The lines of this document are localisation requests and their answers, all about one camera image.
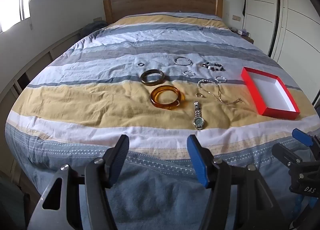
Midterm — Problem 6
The pearl bead bracelet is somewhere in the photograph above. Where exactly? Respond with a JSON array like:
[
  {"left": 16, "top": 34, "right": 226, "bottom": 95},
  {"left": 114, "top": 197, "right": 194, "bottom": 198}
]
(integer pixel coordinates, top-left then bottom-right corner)
[{"left": 197, "top": 79, "right": 217, "bottom": 90}]

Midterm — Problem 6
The wooden headboard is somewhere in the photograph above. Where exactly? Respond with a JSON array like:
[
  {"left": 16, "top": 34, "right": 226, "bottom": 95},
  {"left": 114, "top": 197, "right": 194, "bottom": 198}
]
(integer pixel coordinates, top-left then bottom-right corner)
[{"left": 103, "top": 0, "right": 223, "bottom": 24}]

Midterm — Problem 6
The amber translucent bangle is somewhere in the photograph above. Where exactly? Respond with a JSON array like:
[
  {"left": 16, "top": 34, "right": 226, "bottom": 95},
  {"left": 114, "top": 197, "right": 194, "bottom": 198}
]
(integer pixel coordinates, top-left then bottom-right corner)
[{"left": 150, "top": 85, "right": 186, "bottom": 110}]

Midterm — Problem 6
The wooden nightstand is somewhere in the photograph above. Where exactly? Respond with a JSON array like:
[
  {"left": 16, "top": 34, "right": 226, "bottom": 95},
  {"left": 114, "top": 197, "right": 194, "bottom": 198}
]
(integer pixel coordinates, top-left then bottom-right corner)
[{"left": 231, "top": 28, "right": 255, "bottom": 44}]

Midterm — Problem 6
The gold chain necklace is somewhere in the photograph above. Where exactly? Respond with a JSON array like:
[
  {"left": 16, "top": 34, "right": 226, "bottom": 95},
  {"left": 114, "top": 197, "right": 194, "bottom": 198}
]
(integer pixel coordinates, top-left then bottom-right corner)
[{"left": 200, "top": 83, "right": 243, "bottom": 106}]

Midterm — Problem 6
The dark olive brown bangle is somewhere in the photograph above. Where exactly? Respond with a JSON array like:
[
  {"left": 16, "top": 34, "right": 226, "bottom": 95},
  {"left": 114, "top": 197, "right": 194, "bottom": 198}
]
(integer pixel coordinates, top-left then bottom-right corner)
[{"left": 140, "top": 69, "right": 165, "bottom": 86}]

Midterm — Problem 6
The silver wristwatch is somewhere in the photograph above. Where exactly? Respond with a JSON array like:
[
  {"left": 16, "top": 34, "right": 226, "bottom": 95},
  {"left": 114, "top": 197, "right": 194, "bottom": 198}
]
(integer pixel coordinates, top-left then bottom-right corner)
[{"left": 192, "top": 101, "right": 204, "bottom": 130}]

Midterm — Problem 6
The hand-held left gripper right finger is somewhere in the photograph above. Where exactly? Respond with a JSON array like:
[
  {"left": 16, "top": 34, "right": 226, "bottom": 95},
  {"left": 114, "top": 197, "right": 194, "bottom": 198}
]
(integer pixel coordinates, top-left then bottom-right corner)
[{"left": 187, "top": 134, "right": 285, "bottom": 230}]

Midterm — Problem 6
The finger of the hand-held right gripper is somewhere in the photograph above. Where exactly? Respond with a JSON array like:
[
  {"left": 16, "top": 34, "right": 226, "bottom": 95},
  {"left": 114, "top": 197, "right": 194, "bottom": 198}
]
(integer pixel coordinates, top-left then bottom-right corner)
[
  {"left": 292, "top": 128, "right": 320, "bottom": 155},
  {"left": 272, "top": 143, "right": 304, "bottom": 170}
]

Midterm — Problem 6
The thin silver bangle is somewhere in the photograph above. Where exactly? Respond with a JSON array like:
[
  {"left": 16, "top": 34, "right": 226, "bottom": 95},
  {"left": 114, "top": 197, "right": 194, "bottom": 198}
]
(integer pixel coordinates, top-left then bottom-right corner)
[{"left": 174, "top": 57, "right": 192, "bottom": 66}]

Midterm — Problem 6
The blue grey bundled cloth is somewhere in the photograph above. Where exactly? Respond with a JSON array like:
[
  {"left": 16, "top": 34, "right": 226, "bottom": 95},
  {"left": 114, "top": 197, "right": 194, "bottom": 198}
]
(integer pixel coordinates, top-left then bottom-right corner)
[{"left": 80, "top": 20, "right": 108, "bottom": 38}]

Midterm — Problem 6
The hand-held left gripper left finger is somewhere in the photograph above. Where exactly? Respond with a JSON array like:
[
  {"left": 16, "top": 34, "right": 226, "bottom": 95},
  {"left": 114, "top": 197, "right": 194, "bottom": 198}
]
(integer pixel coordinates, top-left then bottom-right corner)
[{"left": 27, "top": 134, "right": 130, "bottom": 230}]

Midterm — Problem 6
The white wardrobe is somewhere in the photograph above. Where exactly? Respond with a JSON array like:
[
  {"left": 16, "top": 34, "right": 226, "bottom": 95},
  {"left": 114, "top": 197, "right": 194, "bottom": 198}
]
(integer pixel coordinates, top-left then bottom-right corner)
[{"left": 244, "top": 0, "right": 320, "bottom": 100}]

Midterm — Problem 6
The red cardboard box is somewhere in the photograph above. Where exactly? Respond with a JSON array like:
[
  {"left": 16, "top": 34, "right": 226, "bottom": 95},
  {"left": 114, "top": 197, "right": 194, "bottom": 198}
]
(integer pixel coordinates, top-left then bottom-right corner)
[{"left": 241, "top": 67, "right": 300, "bottom": 120}]

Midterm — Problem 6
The bed with striped duvet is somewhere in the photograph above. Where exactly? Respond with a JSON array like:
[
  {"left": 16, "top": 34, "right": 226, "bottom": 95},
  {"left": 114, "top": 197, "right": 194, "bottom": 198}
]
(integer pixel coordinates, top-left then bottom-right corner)
[{"left": 5, "top": 11, "right": 320, "bottom": 195}]

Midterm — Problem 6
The window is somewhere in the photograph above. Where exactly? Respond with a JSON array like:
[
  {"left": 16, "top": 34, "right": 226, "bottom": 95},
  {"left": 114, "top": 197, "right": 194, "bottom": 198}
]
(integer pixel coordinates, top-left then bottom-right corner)
[{"left": 0, "top": 0, "right": 49, "bottom": 33}]

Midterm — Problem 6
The dark stone beaded bracelet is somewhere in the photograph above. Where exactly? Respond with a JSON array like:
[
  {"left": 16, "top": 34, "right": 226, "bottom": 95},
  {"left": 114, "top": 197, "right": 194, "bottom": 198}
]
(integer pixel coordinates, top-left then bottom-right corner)
[{"left": 201, "top": 62, "right": 225, "bottom": 71}]

